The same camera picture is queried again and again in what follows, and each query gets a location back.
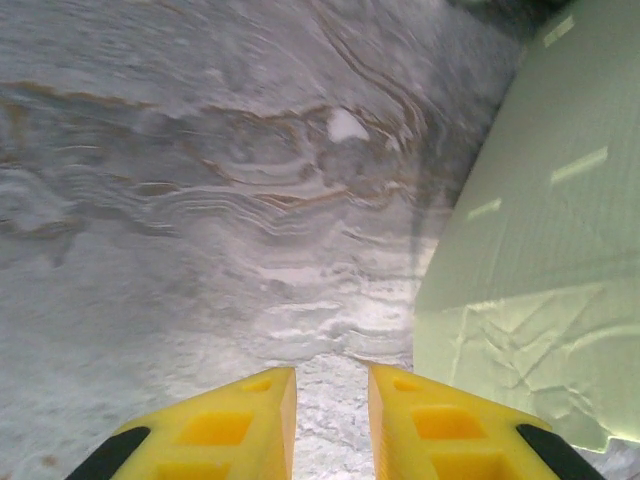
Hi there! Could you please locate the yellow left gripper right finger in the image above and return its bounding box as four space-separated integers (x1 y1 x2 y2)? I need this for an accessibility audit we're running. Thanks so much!
368 363 619 480

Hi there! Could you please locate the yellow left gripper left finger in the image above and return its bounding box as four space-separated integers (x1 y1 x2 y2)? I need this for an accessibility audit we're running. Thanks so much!
64 367 297 480

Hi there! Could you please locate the light green cloth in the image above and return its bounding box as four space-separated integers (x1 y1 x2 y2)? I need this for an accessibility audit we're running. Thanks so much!
412 0 640 454

